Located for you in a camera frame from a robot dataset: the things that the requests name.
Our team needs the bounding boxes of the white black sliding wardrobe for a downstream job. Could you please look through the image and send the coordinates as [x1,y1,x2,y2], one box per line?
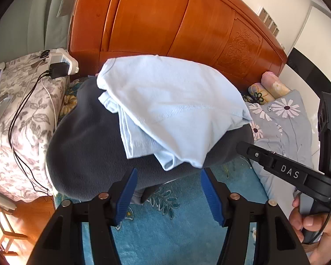
[279,4,331,170]

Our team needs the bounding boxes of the pink floral pillow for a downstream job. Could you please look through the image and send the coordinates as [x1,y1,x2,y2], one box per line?
[261,71,291,99]

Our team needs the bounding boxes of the orange wooden headboard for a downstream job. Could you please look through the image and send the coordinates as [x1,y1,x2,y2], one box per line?
[69,0,287,90]

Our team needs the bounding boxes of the white charger cable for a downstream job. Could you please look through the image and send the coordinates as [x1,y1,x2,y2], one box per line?
[24,60,58,133]

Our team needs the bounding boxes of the white power strip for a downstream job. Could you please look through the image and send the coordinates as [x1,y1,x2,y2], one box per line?
[48,48,79,75]

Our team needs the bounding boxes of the black charger cable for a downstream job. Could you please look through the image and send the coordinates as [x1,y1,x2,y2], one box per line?
[8,70,52,196]

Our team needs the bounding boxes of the teal floral bed sheet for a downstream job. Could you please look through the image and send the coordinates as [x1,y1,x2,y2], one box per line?
[53,76,270,265]

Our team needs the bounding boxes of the small wooden stool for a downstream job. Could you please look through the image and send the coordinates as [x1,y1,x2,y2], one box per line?
[0,205,28,257]

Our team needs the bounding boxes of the grey green curtain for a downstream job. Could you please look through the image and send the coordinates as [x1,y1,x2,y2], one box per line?
[0,0,76,63]

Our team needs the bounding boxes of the light blue long-sleeve shirt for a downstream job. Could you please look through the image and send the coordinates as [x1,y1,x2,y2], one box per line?
[97,55,252,171]

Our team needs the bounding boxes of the light blue floral quilt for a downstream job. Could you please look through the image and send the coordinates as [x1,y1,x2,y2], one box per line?
[246,90,313,217]

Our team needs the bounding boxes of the dark folded garment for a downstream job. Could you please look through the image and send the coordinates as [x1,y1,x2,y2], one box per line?
[46,76,255,205]

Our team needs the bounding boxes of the black charger plug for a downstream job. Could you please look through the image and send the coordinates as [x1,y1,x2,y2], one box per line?
[49,62,69,79]

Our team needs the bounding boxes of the person's right hand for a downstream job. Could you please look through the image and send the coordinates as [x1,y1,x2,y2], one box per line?
[288,192,331,265]

